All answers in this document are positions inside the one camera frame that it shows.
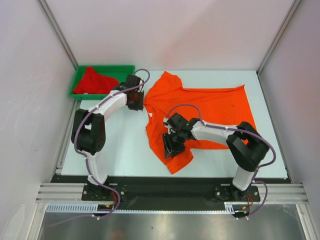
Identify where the red t shirt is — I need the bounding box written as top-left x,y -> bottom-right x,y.
71,66 -> 119,95

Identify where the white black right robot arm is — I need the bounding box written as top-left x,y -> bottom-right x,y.
162,113 -> 271,201

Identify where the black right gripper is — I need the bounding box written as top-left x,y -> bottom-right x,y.
162,129 -> 186,159

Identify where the green plastic tray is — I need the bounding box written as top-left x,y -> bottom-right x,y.
69,65 -> 135,101

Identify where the aluminium corner post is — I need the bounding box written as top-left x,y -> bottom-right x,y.
36,0 -> 79,70
256,0 -> 304,77

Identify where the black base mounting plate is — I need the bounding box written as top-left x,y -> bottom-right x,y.
49,175 -> 293,211

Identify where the aluminium front frame rail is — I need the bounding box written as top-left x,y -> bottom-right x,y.
35,183 -> 309,205

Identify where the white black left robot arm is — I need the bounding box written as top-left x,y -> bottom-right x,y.
71,74 -> 146,201

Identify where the grey slotted cable duct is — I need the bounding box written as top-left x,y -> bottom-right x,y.
46,201 -> 251,214

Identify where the right aluminium corner post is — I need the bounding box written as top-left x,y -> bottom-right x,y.
256,0 -> 304,77

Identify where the orange t shirt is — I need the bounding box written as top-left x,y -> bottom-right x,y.
144,71 -> 256,174

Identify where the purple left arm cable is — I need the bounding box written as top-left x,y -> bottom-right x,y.
47,68 -> 151,227

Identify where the left aluminium corner post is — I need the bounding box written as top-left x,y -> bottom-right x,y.
36,0 -> 79,70

